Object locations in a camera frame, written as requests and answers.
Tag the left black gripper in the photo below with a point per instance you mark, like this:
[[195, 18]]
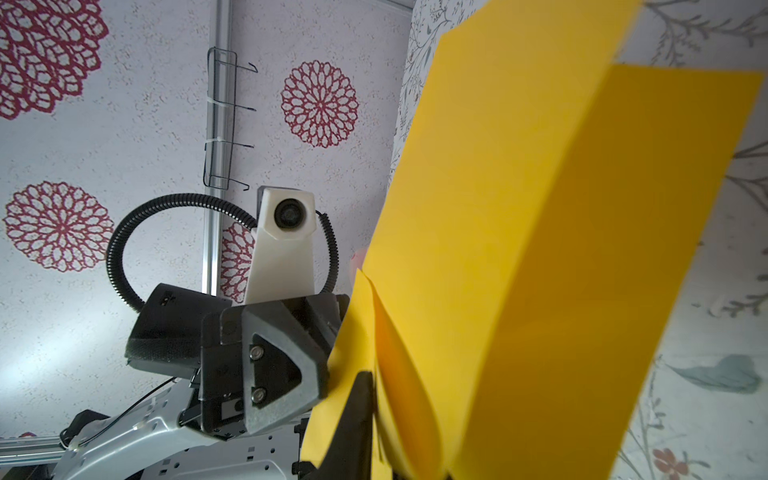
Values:
[[251, 367]]

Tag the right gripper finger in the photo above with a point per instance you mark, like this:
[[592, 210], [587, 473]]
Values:
[[348, 432]]

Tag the yellow square paper sheet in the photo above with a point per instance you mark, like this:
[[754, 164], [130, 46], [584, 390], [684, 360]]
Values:
[[568, 279]]

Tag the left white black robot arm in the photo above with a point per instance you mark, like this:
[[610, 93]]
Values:
[[147, 433]]

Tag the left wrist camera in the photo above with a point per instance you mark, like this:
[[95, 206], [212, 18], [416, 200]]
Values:
[[282, 264]]

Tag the black wire wall rack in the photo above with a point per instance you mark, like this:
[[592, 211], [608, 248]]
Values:
[[223, 68]]

